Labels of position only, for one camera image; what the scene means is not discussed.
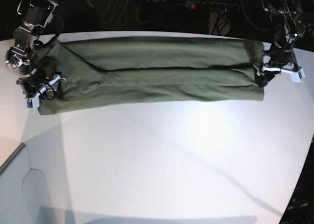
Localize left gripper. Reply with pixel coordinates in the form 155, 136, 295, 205
253, 50, 303, 87

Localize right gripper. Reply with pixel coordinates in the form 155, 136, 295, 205
16, 72, 66, 100

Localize green t-shirt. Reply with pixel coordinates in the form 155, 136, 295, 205
38, 37, 264, 115

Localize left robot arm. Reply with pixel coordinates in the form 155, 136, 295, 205
254, 0, 306, 87

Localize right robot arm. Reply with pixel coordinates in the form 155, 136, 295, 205
6, 0, 64, 100

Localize black power strip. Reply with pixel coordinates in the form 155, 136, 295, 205
184, 1, 240, 12

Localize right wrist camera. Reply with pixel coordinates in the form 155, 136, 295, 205
24, 97, 40, 109

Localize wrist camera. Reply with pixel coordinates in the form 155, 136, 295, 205
24, 97, 40, 109
290, 69, 305, 83

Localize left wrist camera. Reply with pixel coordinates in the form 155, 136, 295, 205
290, 69, 305, 83

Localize black cable bundle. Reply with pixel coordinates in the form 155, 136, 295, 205
210, 10, 233, 36

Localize grey cable loops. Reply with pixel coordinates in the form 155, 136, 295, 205
102, 0, 172, 25

